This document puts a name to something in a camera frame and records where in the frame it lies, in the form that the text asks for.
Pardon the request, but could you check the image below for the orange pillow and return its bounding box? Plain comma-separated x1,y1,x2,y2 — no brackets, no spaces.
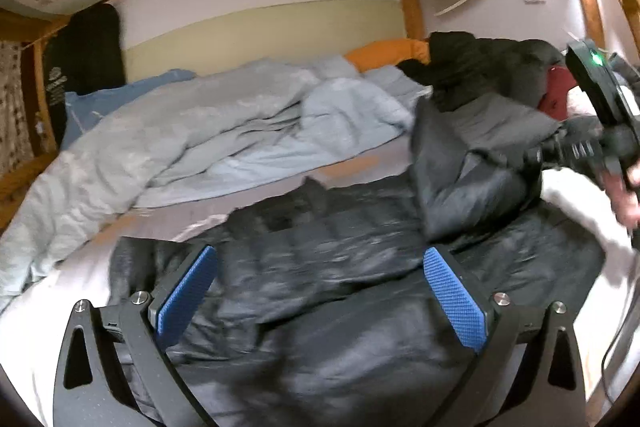
345,38,431,72

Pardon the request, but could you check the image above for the person's right hand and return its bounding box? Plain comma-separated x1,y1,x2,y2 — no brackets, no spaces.
600,154,640,228

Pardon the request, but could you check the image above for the blue pillow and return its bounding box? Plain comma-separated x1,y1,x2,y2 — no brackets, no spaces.
60,68,196,142

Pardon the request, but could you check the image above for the black crumpled coat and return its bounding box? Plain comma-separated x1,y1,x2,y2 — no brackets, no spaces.
397,32,576,112

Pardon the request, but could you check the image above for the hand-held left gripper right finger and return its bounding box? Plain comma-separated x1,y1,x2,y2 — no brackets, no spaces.
422,247,587,427

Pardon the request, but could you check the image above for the patterned beige curtain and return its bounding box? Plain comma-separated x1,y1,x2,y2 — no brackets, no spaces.
0,39,33,178

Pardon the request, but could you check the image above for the light blue duvet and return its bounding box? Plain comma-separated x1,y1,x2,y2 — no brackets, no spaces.
0,57,433,298

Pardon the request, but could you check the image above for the black hanging garment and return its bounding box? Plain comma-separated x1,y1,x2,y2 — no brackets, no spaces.
42,3,126,142

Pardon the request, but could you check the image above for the white fleece blanket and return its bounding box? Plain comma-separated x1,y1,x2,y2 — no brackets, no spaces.
540,87,640,268

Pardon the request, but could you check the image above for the black puffer jacket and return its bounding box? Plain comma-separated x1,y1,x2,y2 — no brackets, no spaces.
107,177,608,427

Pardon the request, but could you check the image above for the dark red cloth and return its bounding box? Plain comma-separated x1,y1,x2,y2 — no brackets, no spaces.
537,66,578,120

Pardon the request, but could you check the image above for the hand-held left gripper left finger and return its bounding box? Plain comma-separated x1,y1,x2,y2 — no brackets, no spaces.
52,244,219,427

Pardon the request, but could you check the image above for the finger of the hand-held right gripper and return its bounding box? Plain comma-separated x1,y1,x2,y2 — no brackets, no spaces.
522,117,608,170

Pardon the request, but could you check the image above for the dark grey jacket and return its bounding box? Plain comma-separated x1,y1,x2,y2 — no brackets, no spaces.
410,97,566,243

